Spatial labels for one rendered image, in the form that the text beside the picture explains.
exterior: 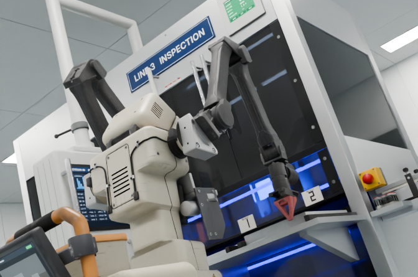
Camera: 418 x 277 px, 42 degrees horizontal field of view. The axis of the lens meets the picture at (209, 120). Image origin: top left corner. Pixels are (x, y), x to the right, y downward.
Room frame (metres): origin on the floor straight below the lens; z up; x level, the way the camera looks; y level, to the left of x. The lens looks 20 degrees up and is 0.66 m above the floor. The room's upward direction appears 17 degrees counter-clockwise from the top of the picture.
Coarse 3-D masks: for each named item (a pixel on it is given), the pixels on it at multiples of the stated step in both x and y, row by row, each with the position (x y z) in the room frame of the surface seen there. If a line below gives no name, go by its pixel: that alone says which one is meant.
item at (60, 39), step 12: (48, 0) 2.43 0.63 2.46; (48, 12) 2.45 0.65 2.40; (60, 12) 2.46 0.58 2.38; (60, 24) 2.44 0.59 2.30; (60, 36) 2.43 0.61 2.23; (60, 48) 2.43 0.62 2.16; (60, 60) 2.44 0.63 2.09; (72, 96) 2.43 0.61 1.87; (72, 108) 2.43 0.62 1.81; (72, 120) 2.44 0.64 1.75; (84, 120) 2.45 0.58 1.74; (72, 132) 2.45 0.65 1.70; (84, 132) 2.44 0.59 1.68; (84, 144) 2.42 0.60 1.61
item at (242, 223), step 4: (248, 216) 2.39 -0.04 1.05; (252, 216) 2.38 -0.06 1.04; (240, 220) 2.42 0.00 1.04; (244, 220) 2.41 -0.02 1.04; (248, 220) 2.40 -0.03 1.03; (252, 220) 2.39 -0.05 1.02; (240, 224) 2.42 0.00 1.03; (244, 224) 2.41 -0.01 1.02; (252, 224) 2.39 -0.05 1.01; (240, 228) 2.43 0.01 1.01; (244, 228) 2.42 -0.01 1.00; (248, 228) 2.41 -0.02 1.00; (252, 228) 2.40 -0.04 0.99
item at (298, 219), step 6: (330, 210) 2.00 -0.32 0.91; (336, 210) 2.04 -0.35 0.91; (342, 210) 2.09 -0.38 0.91; (294, 216) 1.86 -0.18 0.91; (300, 216) 1.84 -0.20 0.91; (282, 222) 1.88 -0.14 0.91; (288, 222) 1.87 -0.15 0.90; (294, 222) 1.86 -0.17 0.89; (300, 222) 1.85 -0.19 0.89; (264, 228) 1.92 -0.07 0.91; (270, 228) 1.91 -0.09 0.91; (276, 228) 1.90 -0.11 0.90; (282, 228) 1.89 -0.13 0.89; (288, 228) 1.88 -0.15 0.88; (252, 234) 1.95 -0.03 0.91; (258, 234) 1.94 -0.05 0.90; (264, 234) 1.93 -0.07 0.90; (270, 234) 1.92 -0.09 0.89; (246, 240) 1.97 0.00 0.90; (252, 240) 1.96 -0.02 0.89; (258, 240) 1.95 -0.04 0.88
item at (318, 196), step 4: (312, 188) 2.21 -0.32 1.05; (316, 188) 2.20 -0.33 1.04; (304, 192) 2.24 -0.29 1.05; (308, 192) 2.23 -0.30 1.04; (316, 192) 2.21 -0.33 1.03; (320, 192) 2.20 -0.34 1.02; (304, 196) 2.24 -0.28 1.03; (308, 196) 2.23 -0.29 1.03; (316, 196) 2.21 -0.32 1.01; (320, 196) 2.20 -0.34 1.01; (304, 200) 2.24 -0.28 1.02; (308, 200) 2.23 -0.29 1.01; (316, 200) 2.21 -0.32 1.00; (320, 200) 2.20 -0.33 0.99; (308, 204) 2.24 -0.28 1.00
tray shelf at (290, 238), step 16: (304, 224) 1.82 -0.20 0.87; (320, 224) 1.83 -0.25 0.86; (336, 224) 1.97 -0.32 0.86; (352, 224) 2.14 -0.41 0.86; (272, 240) 1.89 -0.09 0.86; (288, 240) 2.02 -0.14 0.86; (304, 240) 2.19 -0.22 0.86; (224, 256) 2.01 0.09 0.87; (240, 256) 2.06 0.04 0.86; (256, 256) 2.25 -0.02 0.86
